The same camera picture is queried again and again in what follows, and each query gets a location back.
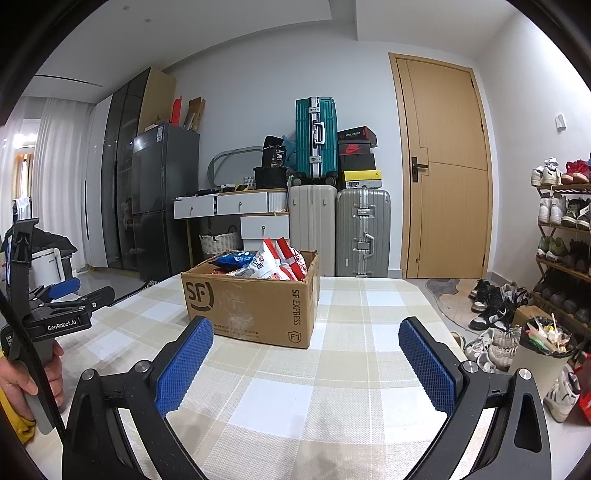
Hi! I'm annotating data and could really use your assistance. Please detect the blue snack packet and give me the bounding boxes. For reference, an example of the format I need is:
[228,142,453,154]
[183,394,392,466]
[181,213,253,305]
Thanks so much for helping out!
[209,250,258,272]

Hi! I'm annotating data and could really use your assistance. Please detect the flat cardboard sheet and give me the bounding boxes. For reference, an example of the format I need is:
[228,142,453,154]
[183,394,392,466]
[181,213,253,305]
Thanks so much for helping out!
[137,68,177,135]

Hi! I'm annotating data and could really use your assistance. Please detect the light blue plastic bag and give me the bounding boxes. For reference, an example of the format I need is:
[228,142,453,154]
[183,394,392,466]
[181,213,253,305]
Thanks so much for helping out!
[281,130,299,167]

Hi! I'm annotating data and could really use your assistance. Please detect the pile of assorted sneakers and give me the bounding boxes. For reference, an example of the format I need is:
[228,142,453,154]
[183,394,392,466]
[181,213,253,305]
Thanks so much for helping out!
[449,278,581,424]

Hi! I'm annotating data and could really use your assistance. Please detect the white desk with drawers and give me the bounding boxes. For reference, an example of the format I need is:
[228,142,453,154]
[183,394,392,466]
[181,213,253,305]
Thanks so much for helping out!
[172,186,291,274]

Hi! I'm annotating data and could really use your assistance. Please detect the white appliance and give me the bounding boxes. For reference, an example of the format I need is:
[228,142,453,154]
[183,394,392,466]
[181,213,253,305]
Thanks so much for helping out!
[29,248,74,290]

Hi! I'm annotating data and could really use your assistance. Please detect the brown cardboard box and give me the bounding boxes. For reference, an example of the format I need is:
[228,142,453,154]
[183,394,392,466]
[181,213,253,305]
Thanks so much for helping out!
[180,249,321,350]

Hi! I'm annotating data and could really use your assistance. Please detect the white and red snack bag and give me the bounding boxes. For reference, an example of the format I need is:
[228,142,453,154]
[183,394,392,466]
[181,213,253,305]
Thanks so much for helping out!
[235,238,309,282]

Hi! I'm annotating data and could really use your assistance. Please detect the dark glass cabinet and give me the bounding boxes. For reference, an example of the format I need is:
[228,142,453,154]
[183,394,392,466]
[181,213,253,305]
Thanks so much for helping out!
[100,68,153,274]

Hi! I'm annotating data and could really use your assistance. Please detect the black cloth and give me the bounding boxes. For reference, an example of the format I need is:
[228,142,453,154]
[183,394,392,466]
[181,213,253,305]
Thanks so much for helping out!
[31,228,79,256]

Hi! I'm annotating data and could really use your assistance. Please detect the white grey woven basket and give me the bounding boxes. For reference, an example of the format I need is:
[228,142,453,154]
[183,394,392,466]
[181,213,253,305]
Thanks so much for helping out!
[199,232,243,267]

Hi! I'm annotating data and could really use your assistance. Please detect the black storage box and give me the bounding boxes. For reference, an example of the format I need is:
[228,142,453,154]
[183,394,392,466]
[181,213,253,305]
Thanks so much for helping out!
[252,165,290,190]

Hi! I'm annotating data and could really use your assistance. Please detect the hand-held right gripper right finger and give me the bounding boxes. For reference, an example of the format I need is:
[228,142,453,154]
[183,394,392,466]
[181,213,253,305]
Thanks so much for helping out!
[399,316,550,480]

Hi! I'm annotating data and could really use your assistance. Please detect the teal suitcase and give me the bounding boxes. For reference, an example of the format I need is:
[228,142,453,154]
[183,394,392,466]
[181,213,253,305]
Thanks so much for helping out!
[295,96,339,182]

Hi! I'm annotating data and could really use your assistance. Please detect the shoe rack with shoes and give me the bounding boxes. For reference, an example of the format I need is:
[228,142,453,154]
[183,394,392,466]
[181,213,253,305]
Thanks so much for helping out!
[530,156,591,320]

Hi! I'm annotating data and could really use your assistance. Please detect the wooden shoe rack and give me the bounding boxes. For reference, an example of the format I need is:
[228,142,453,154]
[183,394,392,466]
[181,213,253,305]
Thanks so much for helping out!
[530,182,591,334]

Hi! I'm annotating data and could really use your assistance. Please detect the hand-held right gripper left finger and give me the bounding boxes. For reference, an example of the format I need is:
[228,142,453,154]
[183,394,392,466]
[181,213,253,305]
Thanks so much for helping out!
[62,315,214,480]

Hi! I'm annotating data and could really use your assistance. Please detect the wooden door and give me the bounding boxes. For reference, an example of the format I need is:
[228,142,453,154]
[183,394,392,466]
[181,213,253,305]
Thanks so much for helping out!
[388,52,494,280]

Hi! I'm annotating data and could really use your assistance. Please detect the white trash bin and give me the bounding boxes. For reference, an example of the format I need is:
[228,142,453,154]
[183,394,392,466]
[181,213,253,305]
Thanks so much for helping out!
[506,313,579,394]

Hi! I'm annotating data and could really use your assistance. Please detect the beige suitcase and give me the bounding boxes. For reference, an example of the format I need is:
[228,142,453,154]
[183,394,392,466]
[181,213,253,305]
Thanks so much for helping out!
[288,183,338,278]

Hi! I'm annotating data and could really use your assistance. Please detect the white wardrobe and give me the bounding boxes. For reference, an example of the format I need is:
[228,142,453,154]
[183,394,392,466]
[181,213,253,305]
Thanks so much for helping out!
[82,94,114,269]

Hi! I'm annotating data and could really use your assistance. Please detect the grey floor mat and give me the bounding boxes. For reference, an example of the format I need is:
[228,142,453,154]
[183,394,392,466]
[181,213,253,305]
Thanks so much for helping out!
[424,276,461,297]

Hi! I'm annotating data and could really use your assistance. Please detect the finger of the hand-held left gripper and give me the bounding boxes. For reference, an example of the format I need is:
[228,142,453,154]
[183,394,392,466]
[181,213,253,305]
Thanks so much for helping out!
[44,285,116,320]
[28,278,81,305]

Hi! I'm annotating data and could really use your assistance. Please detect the silver suitcase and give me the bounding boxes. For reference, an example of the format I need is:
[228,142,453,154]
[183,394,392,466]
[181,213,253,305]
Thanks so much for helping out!
[335,186,392,279]

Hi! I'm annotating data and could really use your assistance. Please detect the small cardboard box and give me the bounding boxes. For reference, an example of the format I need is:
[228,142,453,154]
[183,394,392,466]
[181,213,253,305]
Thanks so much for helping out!
[512,304,553,329]

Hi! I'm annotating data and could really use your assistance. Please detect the black white patterned rug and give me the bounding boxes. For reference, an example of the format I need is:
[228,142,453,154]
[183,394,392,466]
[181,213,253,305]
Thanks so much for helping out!
[111,276,161,306]

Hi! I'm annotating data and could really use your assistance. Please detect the black bag with label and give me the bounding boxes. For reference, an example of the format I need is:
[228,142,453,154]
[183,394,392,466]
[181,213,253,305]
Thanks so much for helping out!
[263,135,288,169]

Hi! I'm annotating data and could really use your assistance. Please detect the black fridge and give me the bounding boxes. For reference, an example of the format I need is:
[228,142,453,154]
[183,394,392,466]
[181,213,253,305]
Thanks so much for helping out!
[131,122,201,283]

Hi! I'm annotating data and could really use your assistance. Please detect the person's left hand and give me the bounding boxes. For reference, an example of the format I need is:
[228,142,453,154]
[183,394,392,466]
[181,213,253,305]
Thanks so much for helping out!
[0,344,64,424]

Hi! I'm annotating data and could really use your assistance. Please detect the grey curved metal frame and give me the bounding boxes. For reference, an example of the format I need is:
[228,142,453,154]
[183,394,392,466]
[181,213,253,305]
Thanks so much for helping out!
[207,145,264,188]

